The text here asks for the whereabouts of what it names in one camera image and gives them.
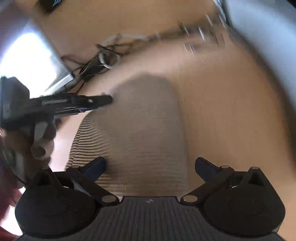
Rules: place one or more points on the black computer monitor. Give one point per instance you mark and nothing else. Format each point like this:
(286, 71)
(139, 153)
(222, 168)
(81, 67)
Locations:
(27, 53)

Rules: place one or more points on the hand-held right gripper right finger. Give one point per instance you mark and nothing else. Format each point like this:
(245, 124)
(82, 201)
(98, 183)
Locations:
(205, 168)

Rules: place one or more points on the beige striped knit garment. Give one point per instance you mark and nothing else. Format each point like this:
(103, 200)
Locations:
(143, 129)

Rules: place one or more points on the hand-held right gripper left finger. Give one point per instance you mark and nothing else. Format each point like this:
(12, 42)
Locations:
(96, 166)

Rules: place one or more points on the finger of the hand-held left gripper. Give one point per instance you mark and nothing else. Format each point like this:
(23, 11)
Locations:
(101, 99)
(78, 110)

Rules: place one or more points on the person's left hand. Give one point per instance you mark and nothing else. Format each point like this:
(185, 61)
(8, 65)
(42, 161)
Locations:
(41, 150)

